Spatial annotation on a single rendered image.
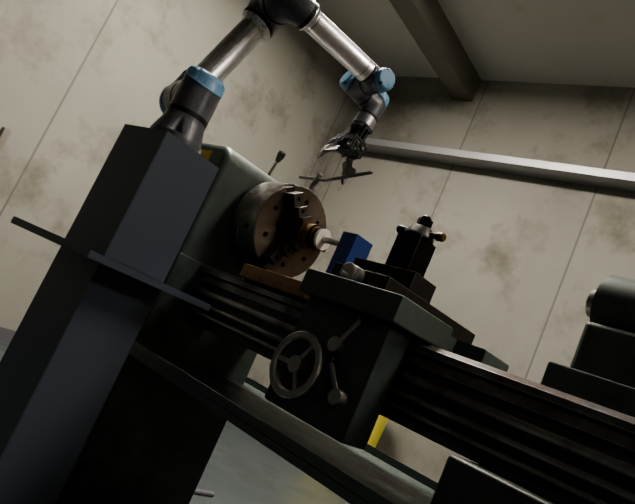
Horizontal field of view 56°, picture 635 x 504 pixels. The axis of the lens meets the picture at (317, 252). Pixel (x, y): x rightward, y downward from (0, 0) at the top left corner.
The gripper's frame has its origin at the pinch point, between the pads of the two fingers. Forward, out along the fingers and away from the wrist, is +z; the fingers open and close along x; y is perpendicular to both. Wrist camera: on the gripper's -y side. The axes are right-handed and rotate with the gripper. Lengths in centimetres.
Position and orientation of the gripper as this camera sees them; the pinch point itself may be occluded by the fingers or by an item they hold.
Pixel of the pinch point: (328, 171)
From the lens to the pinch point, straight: 210.3
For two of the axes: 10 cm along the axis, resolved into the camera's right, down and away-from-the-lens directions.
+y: 6.3, 1.4, -7.6
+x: 5.9, 5.6, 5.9
